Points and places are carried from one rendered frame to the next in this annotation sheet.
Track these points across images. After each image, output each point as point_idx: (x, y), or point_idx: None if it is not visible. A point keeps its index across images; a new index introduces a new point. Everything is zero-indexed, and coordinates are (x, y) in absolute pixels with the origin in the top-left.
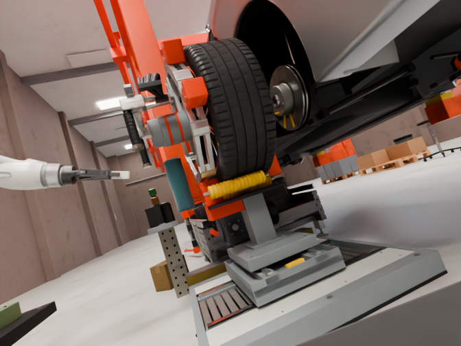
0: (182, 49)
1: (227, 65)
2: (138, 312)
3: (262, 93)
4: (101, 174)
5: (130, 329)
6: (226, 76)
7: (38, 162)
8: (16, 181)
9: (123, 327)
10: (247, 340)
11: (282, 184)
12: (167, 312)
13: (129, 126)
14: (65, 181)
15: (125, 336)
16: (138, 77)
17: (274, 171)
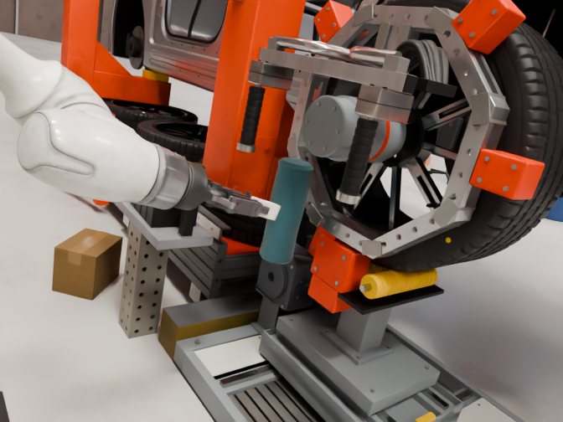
0: (507, 36)
1: (557, 141)
2: (47, 347)
3: (551, 203)
4: (251, 213)
5: (63, 400)
6: (548, 162)
7: (133, 131)
8: (98, 189)
9: (37, 386)
10: None
11: (441, 293)
12: (129, 374)
13: (364, 155)
14: (183, 207)
15: (63, 419)
16: (423, 50)
17: None
